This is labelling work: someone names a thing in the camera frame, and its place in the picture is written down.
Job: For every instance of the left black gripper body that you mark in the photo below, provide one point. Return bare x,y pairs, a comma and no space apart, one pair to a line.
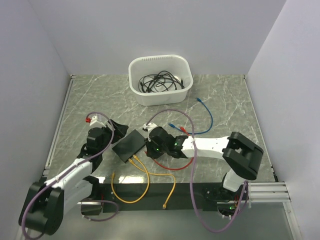
107,136

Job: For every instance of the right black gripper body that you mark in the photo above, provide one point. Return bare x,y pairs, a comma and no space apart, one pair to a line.
164,149

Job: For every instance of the black network switch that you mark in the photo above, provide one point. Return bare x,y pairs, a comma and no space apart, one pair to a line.
129,146

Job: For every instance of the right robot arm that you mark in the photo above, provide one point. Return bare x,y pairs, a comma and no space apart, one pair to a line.
243,156

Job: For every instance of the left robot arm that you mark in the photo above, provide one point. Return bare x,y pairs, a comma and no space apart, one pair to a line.
47,202

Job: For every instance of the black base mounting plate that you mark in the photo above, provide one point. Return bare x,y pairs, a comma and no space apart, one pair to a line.
208,196

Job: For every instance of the white plastic tub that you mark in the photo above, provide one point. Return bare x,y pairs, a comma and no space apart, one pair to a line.
141,71

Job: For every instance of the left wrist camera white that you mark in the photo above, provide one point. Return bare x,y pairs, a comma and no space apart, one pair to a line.
95,121

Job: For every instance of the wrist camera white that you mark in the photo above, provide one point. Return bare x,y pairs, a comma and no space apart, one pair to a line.
147,127
95,121

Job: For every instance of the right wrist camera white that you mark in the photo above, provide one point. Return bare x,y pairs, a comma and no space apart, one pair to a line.
147,127

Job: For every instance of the aluminium frame rail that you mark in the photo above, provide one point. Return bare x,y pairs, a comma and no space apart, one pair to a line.
268,192

